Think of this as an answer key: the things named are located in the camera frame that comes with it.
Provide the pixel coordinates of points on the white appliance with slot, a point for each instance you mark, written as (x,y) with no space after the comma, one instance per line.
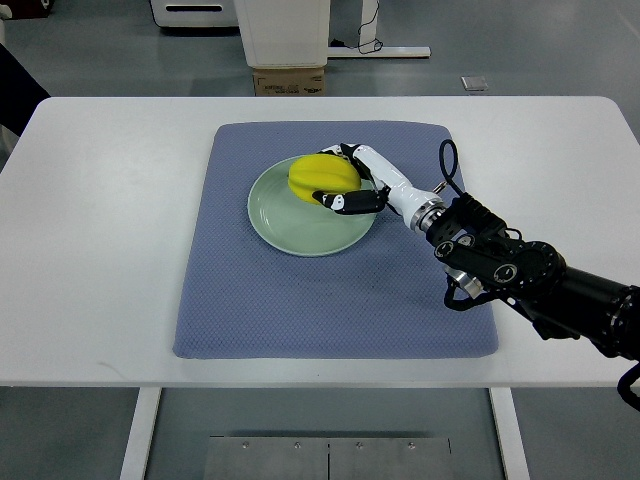
(193,13)

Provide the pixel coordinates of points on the cardboard box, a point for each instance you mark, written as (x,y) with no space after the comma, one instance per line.
(289,82)

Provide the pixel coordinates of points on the metal base plate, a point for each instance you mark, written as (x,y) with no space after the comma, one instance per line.
(328,458)

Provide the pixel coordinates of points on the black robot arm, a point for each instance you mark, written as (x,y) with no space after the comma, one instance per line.
(486,260)

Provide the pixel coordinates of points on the white cabinet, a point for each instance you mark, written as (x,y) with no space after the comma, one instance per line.
(284,33)

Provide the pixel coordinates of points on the grey floor socket plate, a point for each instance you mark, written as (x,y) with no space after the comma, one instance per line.
(474,83)

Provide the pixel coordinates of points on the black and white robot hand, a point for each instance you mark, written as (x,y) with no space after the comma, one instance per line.
(419,209)

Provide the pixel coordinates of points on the blue textured mat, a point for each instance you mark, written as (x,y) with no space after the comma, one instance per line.
(381,298)

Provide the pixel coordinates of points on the white table frame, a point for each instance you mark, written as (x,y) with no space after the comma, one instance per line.
(506,423)

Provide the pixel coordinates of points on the white desk foot bar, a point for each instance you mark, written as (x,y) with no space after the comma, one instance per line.
(367,43)

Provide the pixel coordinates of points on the light green plate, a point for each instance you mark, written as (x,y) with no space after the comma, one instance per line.
(297,227)

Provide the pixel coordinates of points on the yellow starfruit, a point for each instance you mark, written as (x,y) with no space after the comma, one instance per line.
(322,172)

